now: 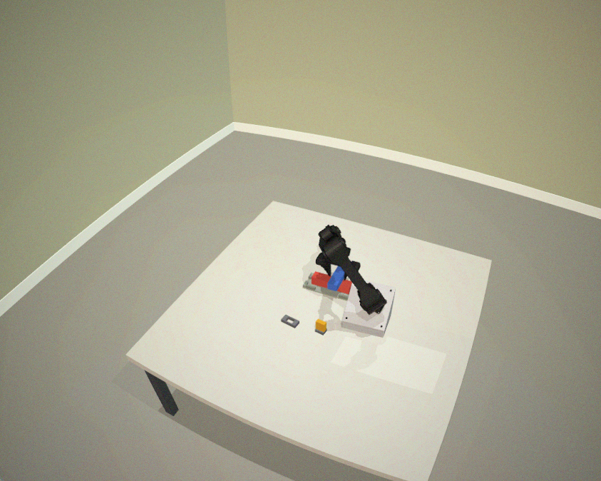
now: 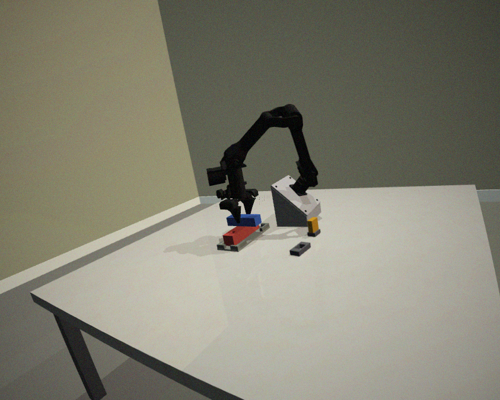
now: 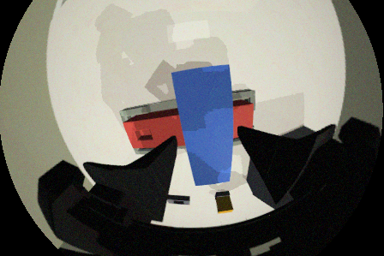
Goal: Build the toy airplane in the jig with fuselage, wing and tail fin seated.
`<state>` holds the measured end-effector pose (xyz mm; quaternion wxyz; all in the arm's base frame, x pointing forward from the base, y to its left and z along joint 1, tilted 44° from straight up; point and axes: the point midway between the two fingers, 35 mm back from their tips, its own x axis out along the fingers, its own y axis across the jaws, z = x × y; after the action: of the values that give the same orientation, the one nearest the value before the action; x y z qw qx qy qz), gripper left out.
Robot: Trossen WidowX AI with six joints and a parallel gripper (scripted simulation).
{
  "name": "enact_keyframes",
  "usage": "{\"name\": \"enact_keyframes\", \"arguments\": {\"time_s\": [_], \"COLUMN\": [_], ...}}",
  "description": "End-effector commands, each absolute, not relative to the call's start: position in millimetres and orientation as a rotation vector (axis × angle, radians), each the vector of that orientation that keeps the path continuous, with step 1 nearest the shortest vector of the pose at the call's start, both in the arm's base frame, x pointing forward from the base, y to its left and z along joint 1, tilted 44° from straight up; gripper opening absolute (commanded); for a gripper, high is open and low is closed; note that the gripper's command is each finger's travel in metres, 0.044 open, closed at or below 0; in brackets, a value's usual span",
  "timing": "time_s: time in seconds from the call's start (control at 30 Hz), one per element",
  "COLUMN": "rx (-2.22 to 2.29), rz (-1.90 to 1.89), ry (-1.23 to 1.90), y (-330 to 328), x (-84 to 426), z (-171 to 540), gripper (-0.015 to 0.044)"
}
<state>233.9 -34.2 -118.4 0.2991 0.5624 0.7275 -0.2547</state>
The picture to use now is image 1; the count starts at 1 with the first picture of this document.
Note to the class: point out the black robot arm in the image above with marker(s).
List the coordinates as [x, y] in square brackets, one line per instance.
[335, 249]

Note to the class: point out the yellow block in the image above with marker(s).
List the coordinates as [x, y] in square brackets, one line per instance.
[321, 325]

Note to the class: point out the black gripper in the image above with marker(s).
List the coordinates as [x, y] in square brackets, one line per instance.
[326, 264]

